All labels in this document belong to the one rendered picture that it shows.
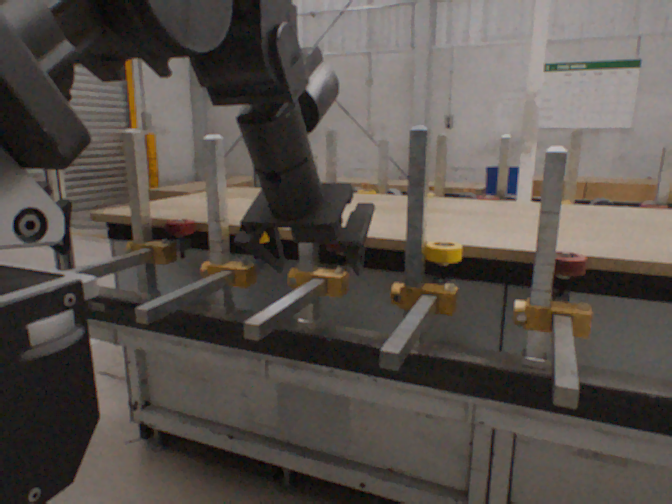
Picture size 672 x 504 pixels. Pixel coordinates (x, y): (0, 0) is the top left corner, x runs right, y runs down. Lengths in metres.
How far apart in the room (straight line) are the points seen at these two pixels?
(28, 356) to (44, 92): 0.23
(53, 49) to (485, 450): 1.34
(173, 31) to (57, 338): 0.24
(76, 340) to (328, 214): 0.24
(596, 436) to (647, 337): 0.26
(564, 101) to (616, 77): 0.70
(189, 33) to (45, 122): 0.11
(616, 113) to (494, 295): 7.01
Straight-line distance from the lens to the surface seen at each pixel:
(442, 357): 1.06
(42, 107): 0.22
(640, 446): 1.17
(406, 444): 1.53
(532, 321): 1.02
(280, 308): 0.93
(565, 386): 0.75
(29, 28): 0.24
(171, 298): 1.06
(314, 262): 1.12
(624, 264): 1.17
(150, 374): 1.94
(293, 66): 0.42
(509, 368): 1.05
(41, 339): 0.41
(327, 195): 0.50
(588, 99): 8.12
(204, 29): 0.31
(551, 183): 0.97
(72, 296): 0.42
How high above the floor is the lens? 1.16
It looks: 14 degrees down
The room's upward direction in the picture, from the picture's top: straight up
